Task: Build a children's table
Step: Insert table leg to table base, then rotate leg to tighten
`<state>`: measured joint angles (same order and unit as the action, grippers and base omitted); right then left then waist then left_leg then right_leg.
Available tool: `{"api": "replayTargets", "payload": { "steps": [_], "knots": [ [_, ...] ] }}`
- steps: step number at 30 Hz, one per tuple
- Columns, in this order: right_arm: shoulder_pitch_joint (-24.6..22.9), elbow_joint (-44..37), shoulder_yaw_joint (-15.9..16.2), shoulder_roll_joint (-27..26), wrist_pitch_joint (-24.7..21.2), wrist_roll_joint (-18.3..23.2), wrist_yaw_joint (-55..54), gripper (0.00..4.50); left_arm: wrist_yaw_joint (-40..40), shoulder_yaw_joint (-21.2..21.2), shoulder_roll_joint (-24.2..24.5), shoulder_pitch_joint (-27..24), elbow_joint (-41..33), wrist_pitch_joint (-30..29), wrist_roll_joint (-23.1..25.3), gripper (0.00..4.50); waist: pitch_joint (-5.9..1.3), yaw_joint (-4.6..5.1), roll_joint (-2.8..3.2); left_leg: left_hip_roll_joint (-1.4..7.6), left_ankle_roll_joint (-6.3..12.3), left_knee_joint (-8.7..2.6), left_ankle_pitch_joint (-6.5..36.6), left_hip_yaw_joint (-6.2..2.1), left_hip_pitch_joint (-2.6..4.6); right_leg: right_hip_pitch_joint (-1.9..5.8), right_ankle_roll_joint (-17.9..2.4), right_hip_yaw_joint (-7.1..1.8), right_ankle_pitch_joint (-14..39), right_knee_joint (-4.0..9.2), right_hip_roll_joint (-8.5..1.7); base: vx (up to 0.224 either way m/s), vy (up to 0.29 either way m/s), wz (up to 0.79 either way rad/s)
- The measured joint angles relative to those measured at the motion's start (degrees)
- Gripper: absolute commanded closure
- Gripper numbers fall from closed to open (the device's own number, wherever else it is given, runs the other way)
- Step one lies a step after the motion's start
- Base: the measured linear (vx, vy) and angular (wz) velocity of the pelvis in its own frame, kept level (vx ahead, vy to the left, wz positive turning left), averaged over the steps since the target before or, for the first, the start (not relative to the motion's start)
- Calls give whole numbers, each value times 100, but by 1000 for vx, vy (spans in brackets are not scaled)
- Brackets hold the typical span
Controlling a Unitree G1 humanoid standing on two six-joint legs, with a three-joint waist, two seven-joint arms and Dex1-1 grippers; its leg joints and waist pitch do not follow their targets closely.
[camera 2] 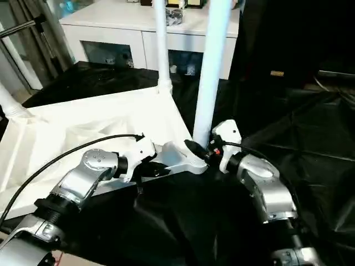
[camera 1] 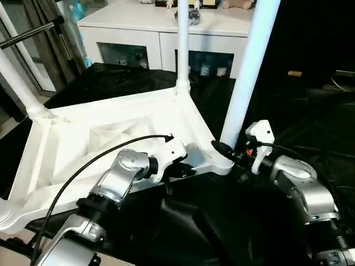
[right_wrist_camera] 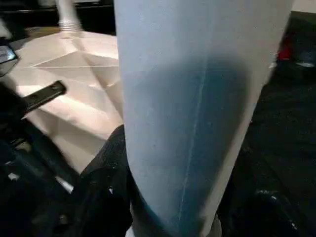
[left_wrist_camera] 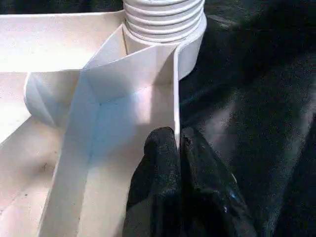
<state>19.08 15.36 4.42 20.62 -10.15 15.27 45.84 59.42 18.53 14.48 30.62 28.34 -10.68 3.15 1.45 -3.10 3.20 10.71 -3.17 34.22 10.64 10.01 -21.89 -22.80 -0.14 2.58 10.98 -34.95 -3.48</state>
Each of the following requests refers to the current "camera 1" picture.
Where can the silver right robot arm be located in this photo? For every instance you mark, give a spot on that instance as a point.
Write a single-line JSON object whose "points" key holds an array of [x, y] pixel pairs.
{"points": [[302, 188]]}

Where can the small yellow label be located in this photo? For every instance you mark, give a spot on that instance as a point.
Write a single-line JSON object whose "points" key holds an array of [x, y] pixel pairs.
{"points": [[294, 73]]}

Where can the black plastic mat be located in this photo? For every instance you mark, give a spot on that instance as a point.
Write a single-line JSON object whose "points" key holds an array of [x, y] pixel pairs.
{"points": [[111, 80]]}

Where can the black flat device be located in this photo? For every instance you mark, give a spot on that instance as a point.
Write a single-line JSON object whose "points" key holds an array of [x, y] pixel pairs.
{"points": [[344, 73]]}

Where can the grey bundle on cabinet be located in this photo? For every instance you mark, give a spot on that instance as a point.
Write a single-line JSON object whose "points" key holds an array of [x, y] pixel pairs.
{"points": [[194, 19]]}

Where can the black tall cabinet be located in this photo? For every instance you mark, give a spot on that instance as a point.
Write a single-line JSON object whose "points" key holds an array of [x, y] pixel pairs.
{"points": [[310, 33]]}

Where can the white cabinet with glass doors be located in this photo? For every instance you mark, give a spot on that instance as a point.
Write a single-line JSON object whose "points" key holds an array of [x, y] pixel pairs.
{"points": [[127, 25]]}

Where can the grey curtain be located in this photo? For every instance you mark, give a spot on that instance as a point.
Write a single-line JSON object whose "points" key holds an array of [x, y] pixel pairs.
{"points": [[55, 33]]}

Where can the grey metal pole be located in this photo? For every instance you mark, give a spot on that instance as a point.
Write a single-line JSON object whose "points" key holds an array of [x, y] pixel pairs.
{"points": [[30, 32]]}

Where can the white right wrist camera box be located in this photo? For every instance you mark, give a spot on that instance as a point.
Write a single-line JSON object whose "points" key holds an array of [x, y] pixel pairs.
{"points": [[260, 141]]}

